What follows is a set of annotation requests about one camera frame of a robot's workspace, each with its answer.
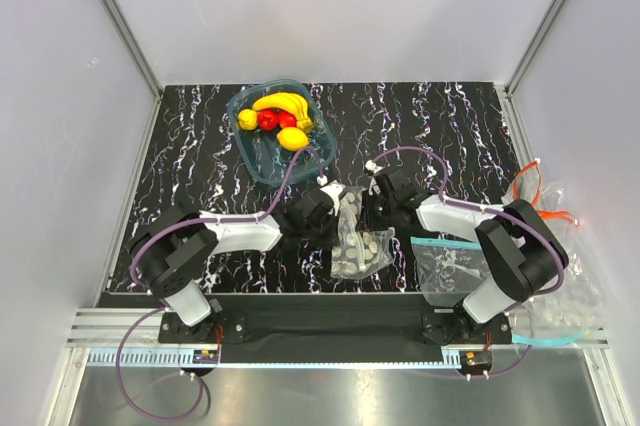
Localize white dotted zip bag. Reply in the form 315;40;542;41
331;187;395;280

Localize yellow lemon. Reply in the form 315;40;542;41
276;127;310;152

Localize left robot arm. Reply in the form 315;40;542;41
129;182;345;342

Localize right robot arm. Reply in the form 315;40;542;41
361;162;569;345

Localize teal plastic food container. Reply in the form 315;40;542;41
227;79;337;187

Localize teal zipper clear bag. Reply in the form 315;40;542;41
411;237;490;307

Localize orange zipper clear bag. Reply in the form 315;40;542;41
501;158;580;227

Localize red tomato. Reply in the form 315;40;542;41
278;111;297;129

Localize red pepper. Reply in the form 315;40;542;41
257;109;279;131

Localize yellow banana bunch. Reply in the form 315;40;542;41
252;92;313;133

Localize small yellow fruit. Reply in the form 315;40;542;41
237;109;259;131

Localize pile of clear bags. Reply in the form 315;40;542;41
509;223;607;348

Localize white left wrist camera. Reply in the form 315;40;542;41
316;175;346;216

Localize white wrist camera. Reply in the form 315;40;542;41
364;160;384;196
316;175;346;216

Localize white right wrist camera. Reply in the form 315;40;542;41
364;160;384;196

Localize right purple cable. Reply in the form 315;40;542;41
364;145;571;380

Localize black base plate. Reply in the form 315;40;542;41
158;293;511;355

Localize slotted cable duct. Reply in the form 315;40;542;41
88;346;461;370

